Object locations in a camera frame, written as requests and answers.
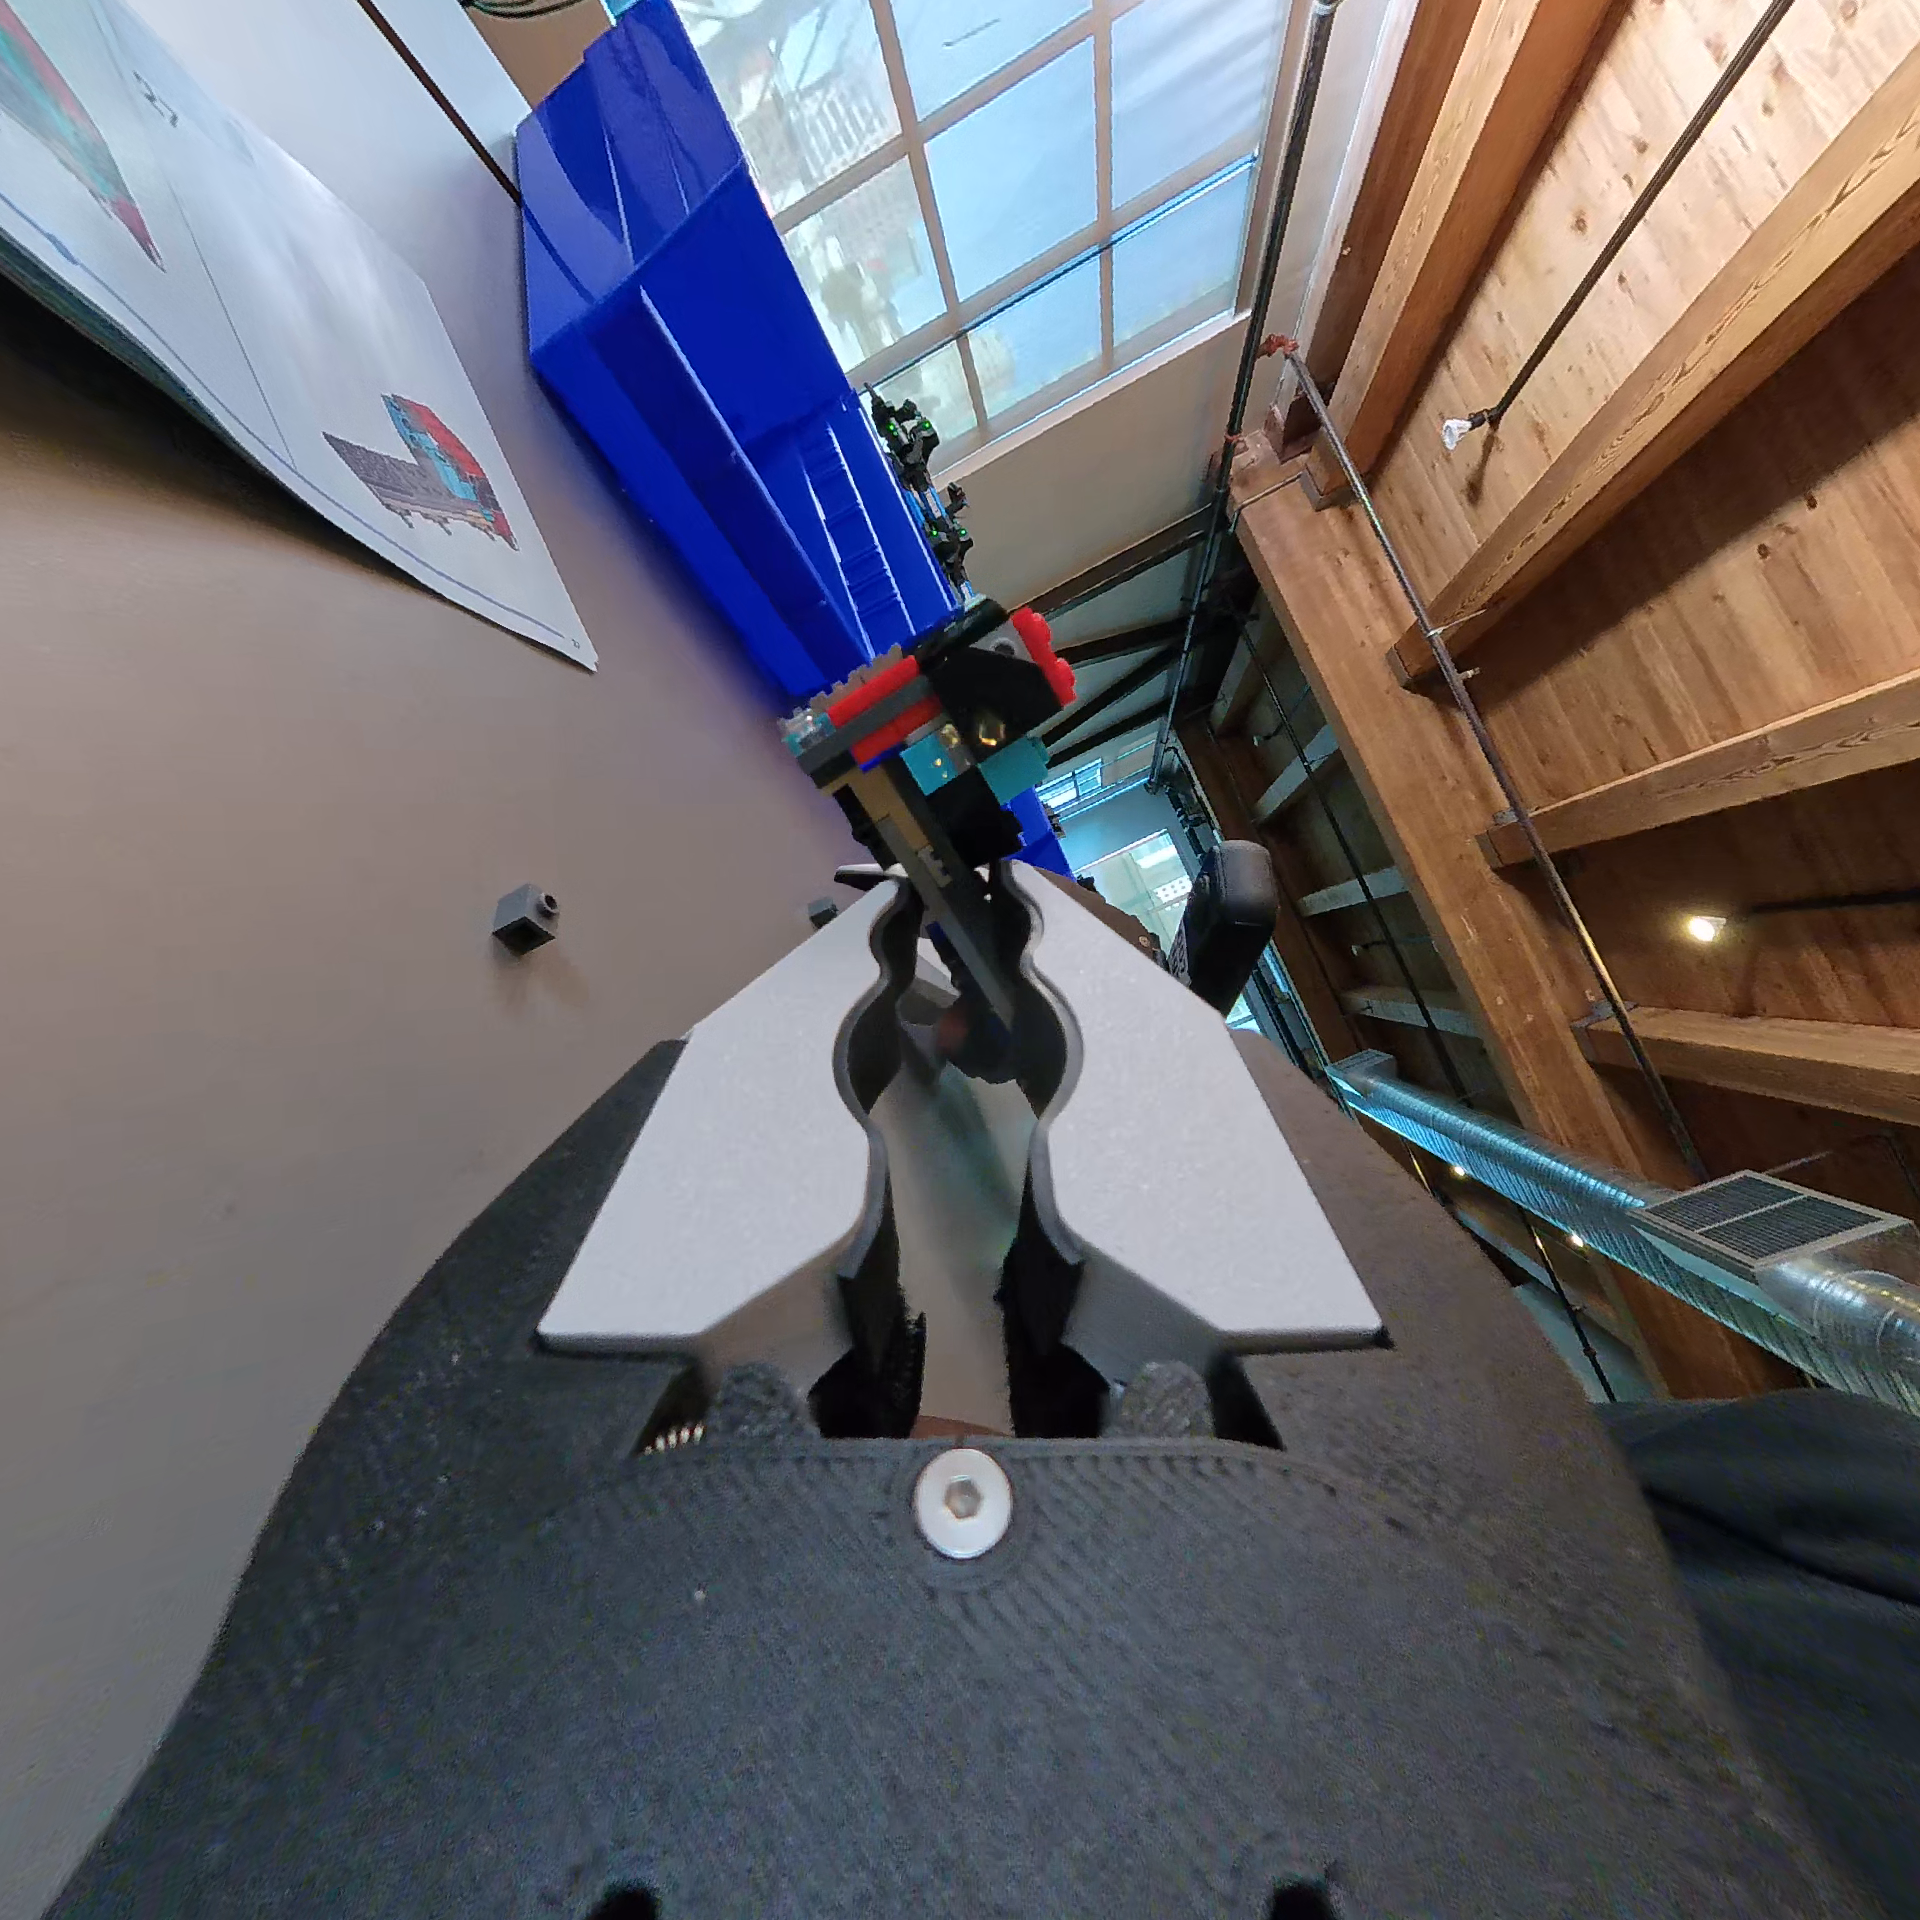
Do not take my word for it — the wooden ceiling beam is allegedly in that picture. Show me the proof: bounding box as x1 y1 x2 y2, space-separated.
1572 1005 1920 1126
1476 674 1920 873
1304 0 1624 505
1388 104 1920 682

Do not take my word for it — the large blue storage bin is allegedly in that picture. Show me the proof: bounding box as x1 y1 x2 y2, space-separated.
516 0 874 663

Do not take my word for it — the person's dark clothing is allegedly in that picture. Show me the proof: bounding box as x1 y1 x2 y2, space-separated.
1597 1386 1920 1920

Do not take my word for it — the small blue storage bin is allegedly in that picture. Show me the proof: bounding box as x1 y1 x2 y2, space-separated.
787 403 969 705

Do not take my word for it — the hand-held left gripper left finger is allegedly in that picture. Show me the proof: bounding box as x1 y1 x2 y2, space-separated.
537 873 921 1389

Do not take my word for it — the duct vent grille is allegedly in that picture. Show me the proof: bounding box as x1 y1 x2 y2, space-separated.
1642 1173 1914 1264

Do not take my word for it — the building instruction booklet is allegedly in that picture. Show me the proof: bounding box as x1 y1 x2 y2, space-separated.
0 0 599 671

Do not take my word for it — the rusty ceiling rod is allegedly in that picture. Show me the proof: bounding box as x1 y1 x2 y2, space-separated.
1259 333 1706 1178

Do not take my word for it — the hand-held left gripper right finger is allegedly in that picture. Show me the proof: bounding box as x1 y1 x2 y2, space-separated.
1002 856 1385 1385

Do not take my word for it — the silver ventilation duct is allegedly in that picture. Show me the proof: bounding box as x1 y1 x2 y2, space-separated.
1329 1049 1920 1411

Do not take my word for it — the large paned window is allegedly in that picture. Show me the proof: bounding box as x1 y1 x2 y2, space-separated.
675 0 1292 451

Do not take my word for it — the toy brick model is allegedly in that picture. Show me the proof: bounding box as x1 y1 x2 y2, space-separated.
777 595 1081 1119

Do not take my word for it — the hanging spot lamp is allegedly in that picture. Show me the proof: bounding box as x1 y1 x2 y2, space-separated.
1437 0 1802 451

